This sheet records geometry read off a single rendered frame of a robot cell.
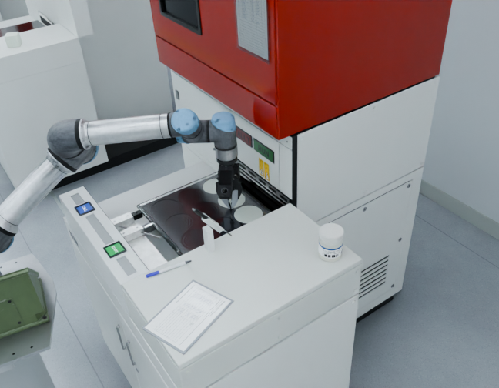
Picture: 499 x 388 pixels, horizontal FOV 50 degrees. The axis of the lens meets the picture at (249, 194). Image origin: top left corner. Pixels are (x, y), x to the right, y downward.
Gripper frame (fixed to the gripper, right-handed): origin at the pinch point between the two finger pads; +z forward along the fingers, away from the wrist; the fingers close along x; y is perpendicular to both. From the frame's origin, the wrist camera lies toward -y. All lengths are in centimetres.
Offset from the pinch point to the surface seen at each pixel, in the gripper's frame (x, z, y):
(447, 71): -108, 8, 126
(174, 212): 20.2, 1.3, -0.8
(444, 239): -110, 91, 84
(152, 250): 25.2, 3.2, -18.8
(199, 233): 9.9, 1.4, -12.7
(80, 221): 49, -5, -13
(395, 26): -55, -55, 21
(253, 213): -8.2, 1.3, -2.3
